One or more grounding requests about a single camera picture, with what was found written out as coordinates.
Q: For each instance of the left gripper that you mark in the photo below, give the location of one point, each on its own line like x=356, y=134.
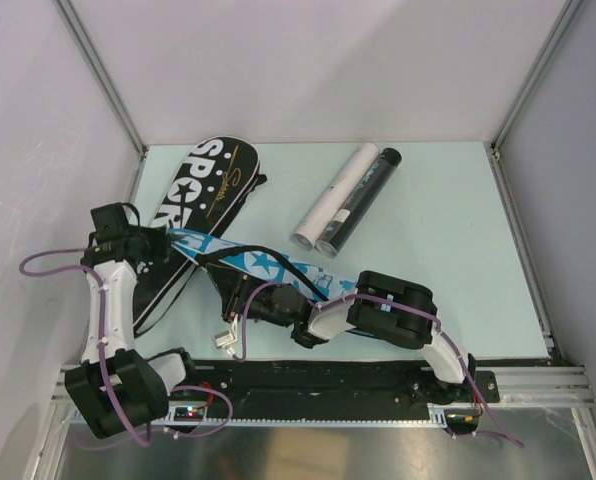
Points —
x=161, y=237

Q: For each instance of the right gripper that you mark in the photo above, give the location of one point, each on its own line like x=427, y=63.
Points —
x=231, y=284

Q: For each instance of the blue racket cover bag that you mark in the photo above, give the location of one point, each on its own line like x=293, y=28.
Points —
x=227, y=262

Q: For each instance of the black racket cover bag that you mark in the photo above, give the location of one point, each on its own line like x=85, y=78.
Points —
x=200, y=187

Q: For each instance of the black shuttlecock tube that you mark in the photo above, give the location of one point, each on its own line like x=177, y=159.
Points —
x=351, y=212

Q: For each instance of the white shuttlecock tube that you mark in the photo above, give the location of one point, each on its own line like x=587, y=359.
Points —
x=322, y=212

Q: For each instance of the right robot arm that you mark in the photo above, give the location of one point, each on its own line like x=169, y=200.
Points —
x=382, y=307

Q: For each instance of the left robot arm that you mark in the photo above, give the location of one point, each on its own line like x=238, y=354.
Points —
x=114, y=387

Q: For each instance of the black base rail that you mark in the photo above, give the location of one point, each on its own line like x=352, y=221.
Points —
x=321, y=392

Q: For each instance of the left aluminium frame post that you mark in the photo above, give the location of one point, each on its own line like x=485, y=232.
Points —
x=92, y=58

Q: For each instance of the aluminium frame post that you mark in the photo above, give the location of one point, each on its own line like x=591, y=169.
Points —
x=559, y=31
x=92, y=58

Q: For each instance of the right aluminium frame post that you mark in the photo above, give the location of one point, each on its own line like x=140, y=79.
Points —
x=559, y=31

